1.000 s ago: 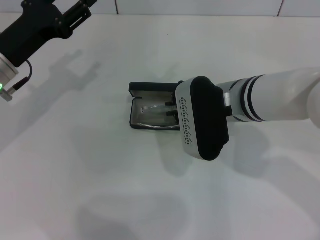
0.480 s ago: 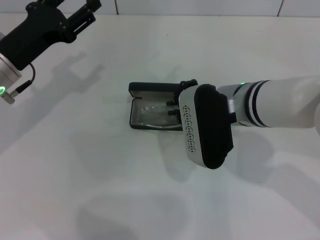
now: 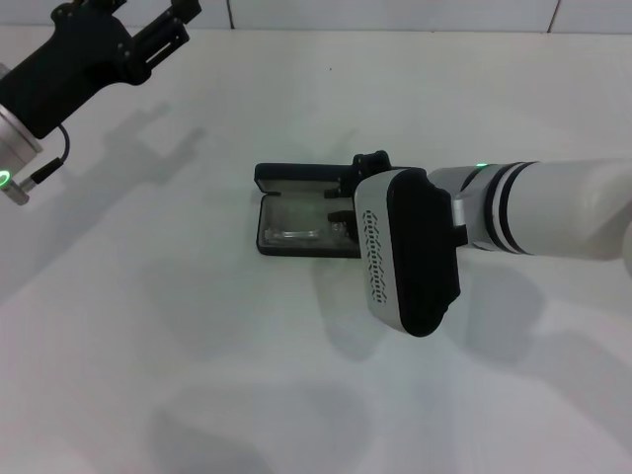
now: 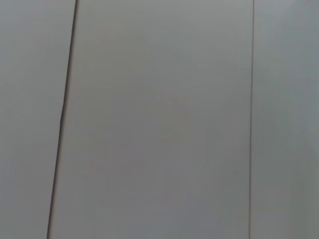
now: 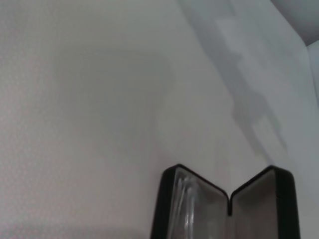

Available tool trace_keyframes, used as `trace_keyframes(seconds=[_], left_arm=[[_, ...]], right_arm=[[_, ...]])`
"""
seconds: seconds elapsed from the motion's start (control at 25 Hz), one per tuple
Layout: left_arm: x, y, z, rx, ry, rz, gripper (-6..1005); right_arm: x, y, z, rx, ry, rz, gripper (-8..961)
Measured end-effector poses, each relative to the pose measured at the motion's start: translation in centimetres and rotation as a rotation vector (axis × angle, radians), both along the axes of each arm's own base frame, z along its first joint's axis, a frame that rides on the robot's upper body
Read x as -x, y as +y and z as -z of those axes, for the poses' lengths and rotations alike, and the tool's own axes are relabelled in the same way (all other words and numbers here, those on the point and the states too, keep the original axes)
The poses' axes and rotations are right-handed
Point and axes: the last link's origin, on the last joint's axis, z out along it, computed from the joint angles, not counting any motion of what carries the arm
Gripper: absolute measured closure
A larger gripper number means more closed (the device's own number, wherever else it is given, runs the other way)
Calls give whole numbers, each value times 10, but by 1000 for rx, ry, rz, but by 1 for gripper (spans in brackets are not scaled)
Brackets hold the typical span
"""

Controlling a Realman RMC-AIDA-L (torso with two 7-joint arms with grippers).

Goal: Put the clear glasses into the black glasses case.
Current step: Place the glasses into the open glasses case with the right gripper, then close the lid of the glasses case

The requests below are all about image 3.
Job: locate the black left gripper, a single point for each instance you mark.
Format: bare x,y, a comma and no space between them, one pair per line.
74,59

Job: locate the clear transparent glasses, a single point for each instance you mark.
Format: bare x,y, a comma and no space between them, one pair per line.
296,232

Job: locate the black glasses case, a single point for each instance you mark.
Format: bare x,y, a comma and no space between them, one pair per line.
296,175

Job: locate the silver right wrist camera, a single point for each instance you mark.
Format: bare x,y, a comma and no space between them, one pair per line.
419,257

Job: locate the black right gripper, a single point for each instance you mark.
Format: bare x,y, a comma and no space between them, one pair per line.
370,163

